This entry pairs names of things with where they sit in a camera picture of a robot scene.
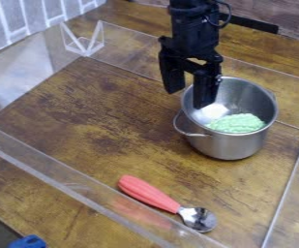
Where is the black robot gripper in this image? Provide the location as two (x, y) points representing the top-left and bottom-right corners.
(157, 6), (224, 109)

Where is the green bumpy toy gourd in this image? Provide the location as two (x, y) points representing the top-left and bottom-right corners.
(205, 113), (265, 134)

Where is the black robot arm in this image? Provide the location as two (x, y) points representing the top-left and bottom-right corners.
(157, 0), (223, 109)

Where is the silver metal pot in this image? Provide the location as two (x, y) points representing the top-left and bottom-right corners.
(173, 77), (277, 160)

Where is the blue object at corner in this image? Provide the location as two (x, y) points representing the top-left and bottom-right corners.
(7, 234), (47, 248)

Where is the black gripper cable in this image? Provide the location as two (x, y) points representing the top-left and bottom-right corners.
(204, 0), (233, 29)

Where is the clear acrylic enclosure wall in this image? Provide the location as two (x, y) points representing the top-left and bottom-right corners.
(0, 20), (299, 248)

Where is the red handled metal spoon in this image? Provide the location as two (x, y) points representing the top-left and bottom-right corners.
(117, 175), (217, 233)

